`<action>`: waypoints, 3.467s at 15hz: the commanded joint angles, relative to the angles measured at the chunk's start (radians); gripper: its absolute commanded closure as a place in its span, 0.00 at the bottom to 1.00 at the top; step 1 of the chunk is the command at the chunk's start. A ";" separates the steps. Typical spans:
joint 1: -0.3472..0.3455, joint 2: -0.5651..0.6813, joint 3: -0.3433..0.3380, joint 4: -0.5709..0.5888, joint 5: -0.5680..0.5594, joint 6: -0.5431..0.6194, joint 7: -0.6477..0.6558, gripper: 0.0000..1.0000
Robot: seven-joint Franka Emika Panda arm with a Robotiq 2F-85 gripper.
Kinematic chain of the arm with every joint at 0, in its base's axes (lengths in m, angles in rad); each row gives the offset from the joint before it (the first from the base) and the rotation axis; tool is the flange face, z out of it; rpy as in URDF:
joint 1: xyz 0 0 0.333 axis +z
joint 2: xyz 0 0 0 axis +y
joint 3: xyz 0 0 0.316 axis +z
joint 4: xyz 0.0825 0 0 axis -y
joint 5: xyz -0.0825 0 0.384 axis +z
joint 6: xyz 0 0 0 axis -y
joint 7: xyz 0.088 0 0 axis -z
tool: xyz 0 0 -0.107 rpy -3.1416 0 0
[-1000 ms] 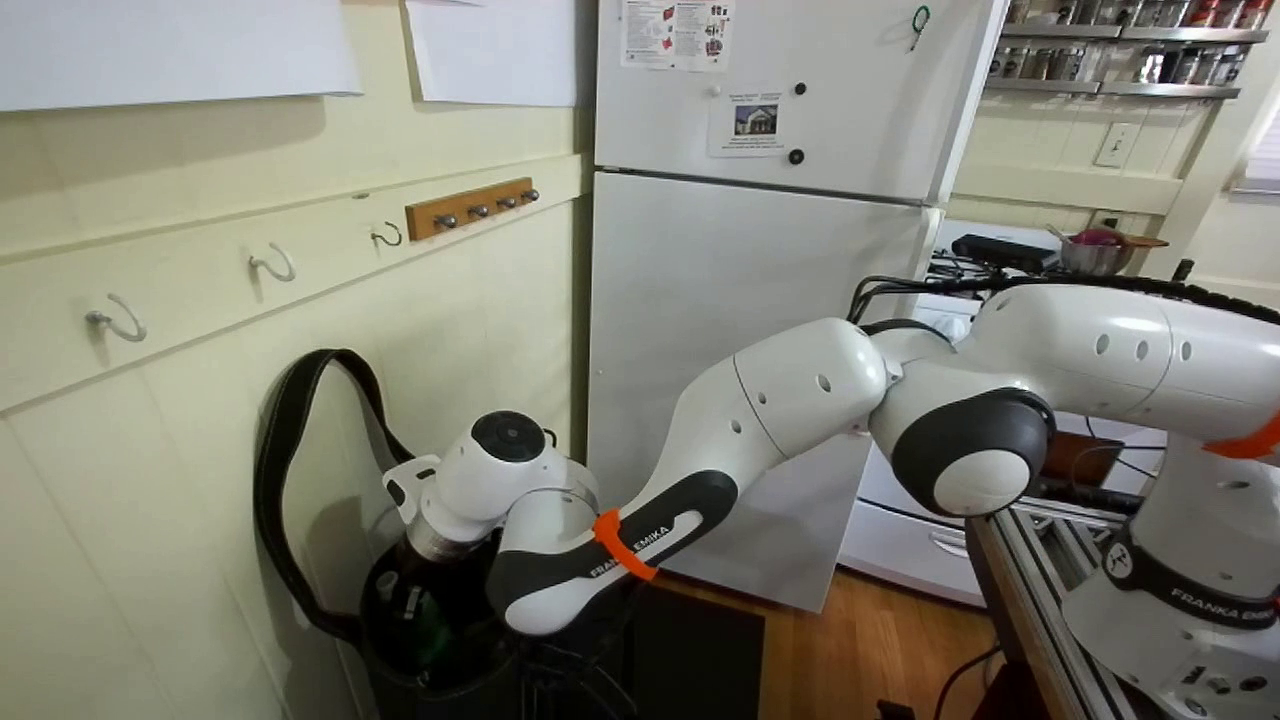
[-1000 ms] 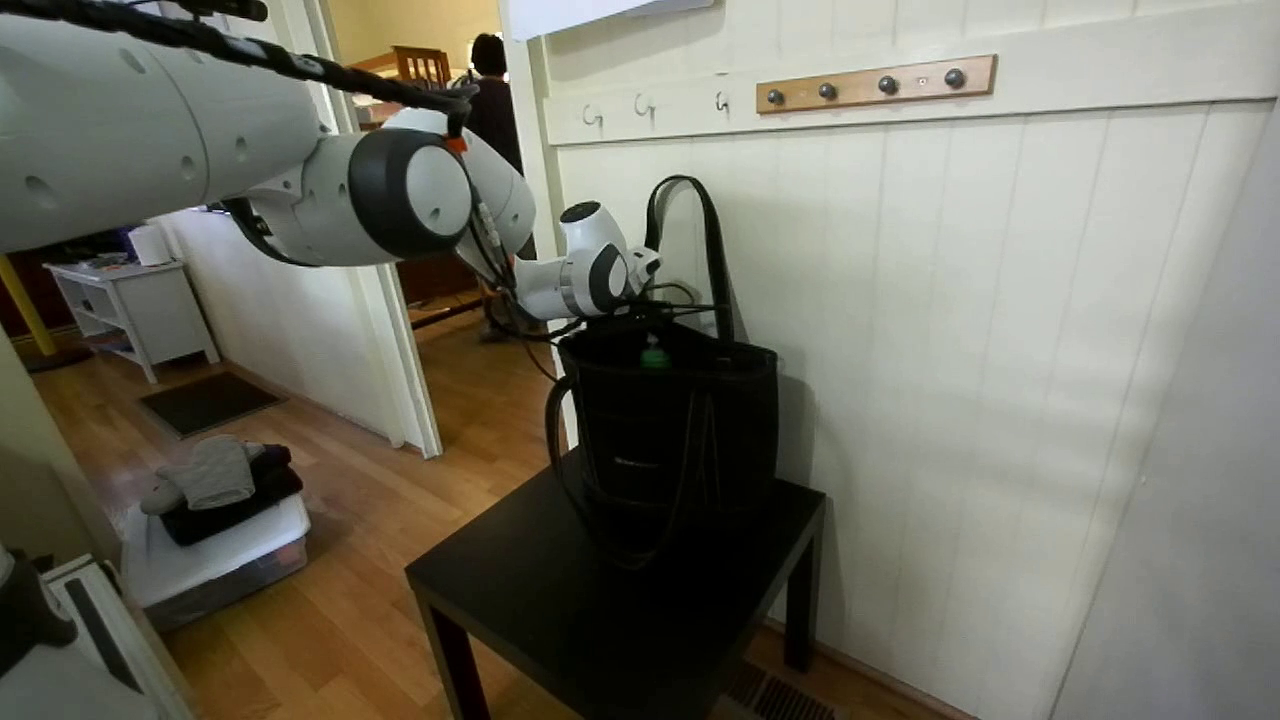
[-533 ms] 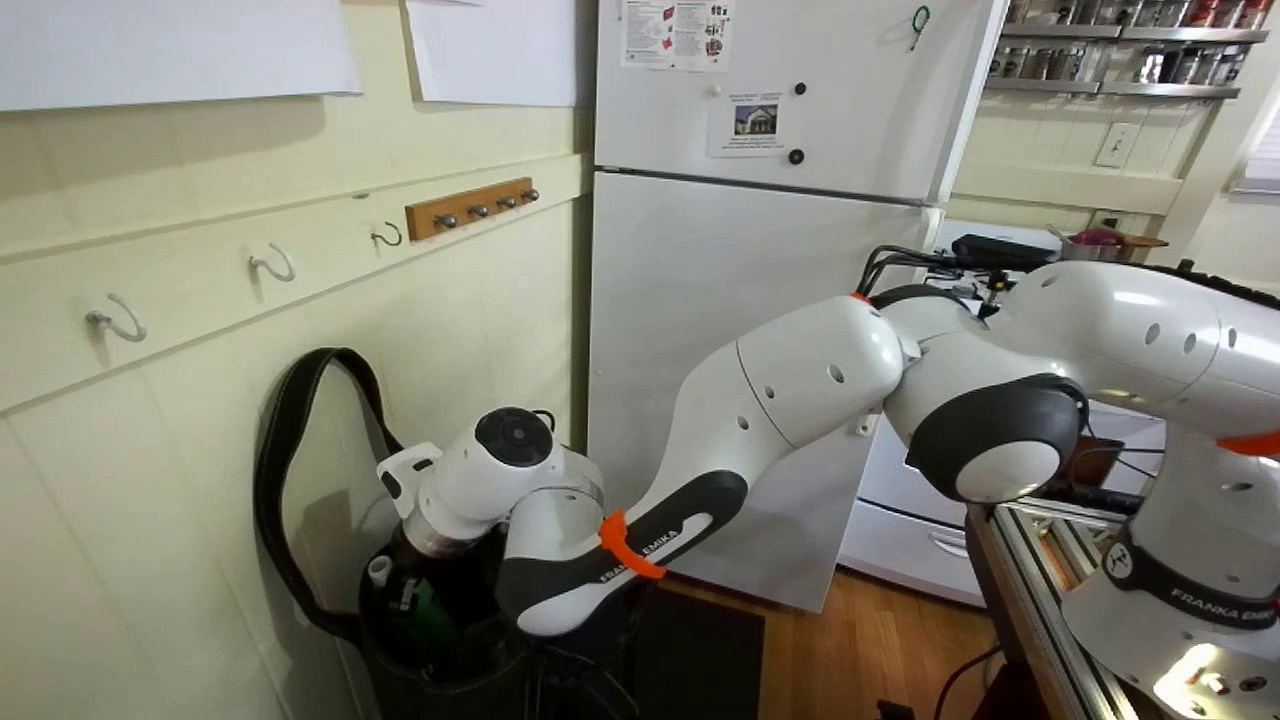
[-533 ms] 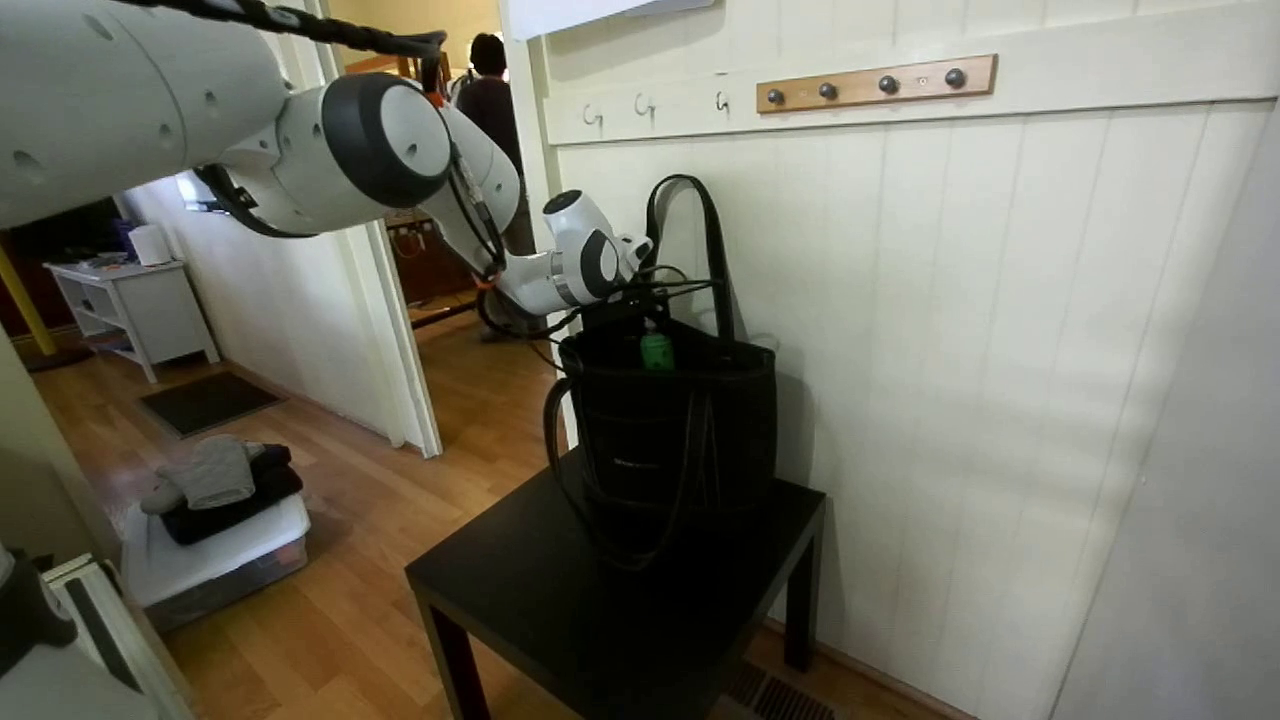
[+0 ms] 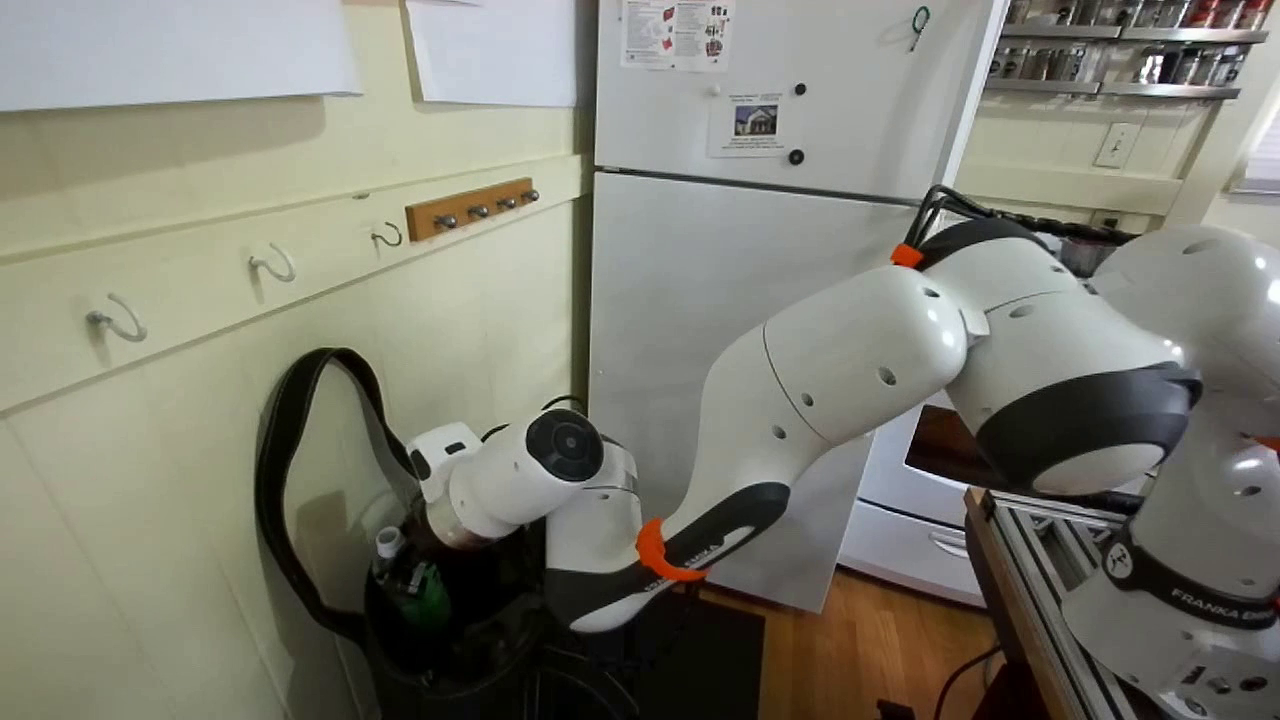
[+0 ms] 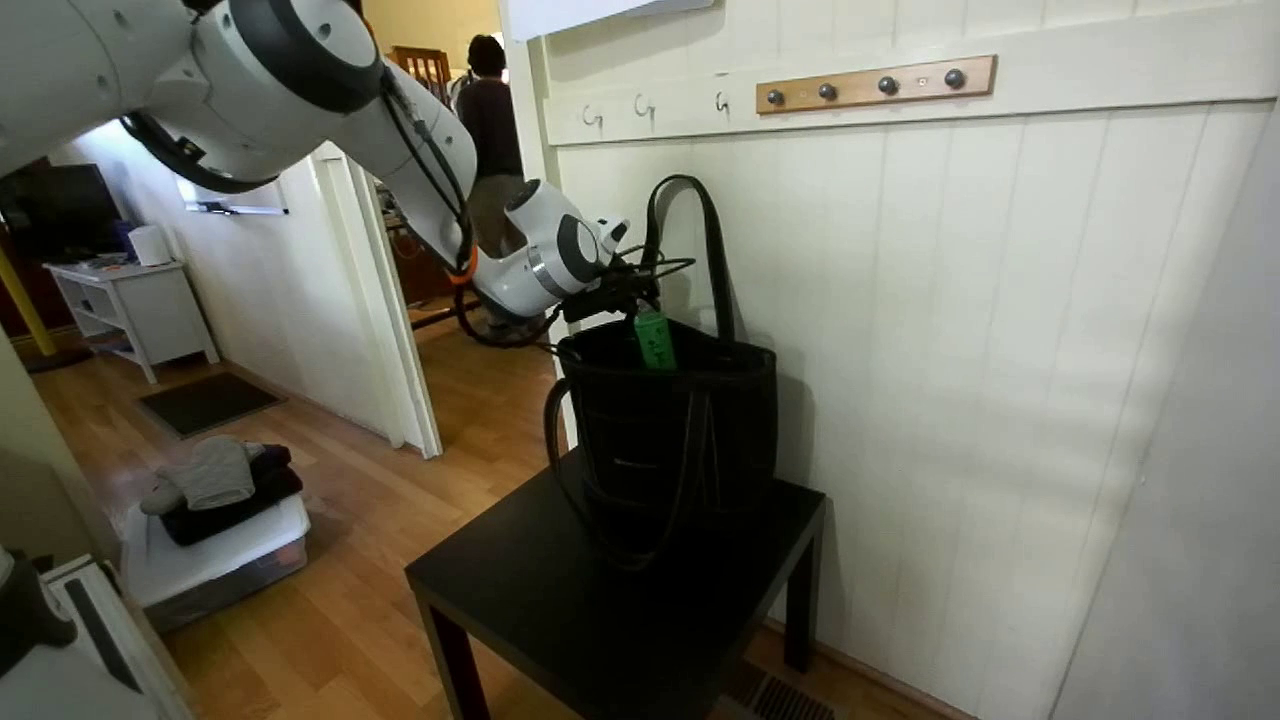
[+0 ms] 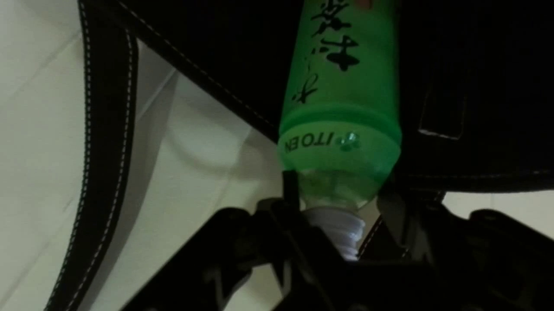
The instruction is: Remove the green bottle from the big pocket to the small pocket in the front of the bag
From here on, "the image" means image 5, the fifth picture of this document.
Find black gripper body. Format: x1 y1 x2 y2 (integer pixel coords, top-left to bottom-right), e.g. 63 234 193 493
383 512 465 593

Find black shoulder bag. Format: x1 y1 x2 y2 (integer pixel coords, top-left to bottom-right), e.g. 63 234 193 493
252 347 646 720

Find wooden peg rack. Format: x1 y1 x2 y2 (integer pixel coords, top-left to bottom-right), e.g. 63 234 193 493
402 174 546 247

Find white refrigerator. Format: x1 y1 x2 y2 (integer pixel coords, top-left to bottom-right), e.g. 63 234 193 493
583 0 1017 617

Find white oven stove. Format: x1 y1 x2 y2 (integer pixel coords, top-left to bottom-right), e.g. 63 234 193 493
837 217 1152 614

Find small white paper sheet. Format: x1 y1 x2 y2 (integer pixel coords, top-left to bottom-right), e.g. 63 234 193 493
402 0 580 112

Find photo fridge magnet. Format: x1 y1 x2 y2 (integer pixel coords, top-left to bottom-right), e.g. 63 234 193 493
706 92 792 159

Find large white paper sheet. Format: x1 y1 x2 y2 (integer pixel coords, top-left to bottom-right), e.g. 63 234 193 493
0 0 366 118

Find paper with red print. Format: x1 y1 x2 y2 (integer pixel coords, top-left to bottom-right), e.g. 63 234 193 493
618 0 736 73

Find metal spice rack shelf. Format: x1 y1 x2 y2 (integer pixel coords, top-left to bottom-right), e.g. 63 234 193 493
984 0 1276 106

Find orange strap on arm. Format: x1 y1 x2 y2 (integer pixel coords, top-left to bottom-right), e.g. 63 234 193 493
632 516 706 590

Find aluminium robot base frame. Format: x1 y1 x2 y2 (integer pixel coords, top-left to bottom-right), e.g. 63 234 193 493
960 484 1178 720

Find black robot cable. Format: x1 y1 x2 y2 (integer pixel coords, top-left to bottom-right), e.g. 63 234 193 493
895 179 1049 274

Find white light switch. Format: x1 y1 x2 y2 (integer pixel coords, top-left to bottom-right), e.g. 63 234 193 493
1094 121 1143 174

